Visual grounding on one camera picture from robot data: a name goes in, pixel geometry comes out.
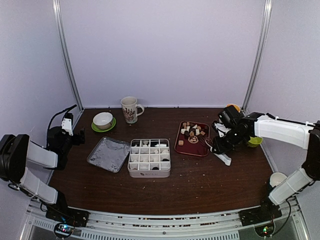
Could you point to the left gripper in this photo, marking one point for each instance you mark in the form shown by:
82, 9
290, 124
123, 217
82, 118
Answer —
77, 141

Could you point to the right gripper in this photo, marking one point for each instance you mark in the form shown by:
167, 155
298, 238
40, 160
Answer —
220, 147

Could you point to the white handled tongs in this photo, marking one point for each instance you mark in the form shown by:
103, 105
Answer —
208, 143

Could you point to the bunny tin lid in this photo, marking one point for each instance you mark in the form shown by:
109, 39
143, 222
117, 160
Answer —
109, 154

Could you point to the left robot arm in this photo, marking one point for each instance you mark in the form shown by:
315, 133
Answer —
17, 150

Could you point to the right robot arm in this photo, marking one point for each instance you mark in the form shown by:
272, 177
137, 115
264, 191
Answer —
302, 134

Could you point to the red chocolate tray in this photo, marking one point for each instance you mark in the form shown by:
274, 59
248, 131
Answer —
189, 138

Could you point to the yellow inside floral mug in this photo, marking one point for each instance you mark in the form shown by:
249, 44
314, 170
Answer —
235, 106

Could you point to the green small bowl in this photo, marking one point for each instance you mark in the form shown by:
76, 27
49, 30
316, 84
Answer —
254, 142

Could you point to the green saucer plate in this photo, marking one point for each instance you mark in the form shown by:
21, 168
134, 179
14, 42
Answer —
96, 129

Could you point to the white ceramic bowl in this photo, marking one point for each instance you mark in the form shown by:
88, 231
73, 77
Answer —
103, 120

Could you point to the white cup near base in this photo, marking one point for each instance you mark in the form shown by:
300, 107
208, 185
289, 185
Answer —
276, 178

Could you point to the seashell coral mug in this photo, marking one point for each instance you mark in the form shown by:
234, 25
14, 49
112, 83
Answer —
131, 109

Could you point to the tin box with dividers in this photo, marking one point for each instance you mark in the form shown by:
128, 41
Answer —
144, 164

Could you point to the front aluminium rail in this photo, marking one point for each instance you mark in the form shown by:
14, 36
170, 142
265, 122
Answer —
224, 225

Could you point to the left aluminium frame post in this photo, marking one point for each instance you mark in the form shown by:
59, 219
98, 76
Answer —
66, 57

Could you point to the aluminium frame post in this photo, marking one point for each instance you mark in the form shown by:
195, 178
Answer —
66, 57
264, 30

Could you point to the right aluminium frame post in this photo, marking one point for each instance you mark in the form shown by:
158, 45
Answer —
264, 30

